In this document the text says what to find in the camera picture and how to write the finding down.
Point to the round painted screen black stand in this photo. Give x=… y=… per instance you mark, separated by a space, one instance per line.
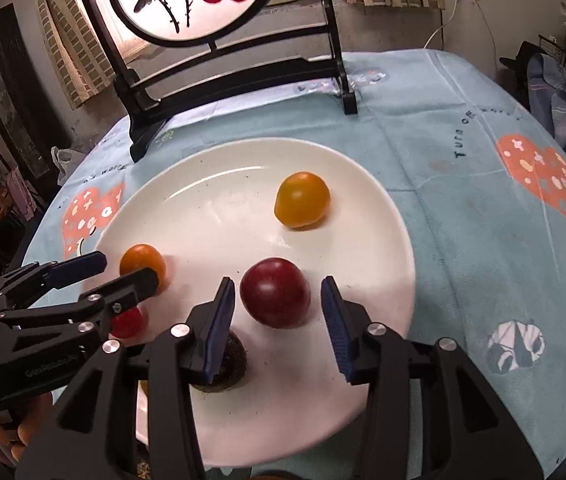
x=163 y=10

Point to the light blue printed tablecloth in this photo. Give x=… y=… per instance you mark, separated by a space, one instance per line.
x=438 y=210

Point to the dark wrinkled passion fruit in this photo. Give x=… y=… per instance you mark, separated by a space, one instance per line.
x=234 y=360

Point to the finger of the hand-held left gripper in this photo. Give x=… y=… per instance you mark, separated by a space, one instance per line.
x=78 y=262
x=128 y=285

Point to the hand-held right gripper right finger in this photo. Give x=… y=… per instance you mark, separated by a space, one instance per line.
x=335 y=330

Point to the dark wooden framed panel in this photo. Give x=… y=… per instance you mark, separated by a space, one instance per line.
x=8 y=95

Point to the pile of blue clothes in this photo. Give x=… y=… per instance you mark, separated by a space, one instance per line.
x=558 y=90

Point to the white round plate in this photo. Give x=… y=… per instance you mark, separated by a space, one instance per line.
x=243 y=210

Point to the pink hanging cloth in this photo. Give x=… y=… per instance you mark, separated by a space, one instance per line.
x=19 y=195

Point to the red cherry tomato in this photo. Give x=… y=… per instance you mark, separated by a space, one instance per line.
x=130 y=325

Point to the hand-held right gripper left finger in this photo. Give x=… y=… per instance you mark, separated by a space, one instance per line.
x=220 y=330

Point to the white plastic bag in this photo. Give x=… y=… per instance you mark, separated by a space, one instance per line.
x=65 y=160

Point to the small orange tomato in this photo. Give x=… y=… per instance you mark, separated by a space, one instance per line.
x=140 y=259

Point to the yellow-orange tomato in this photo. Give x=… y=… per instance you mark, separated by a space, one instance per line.
x=303 y=200

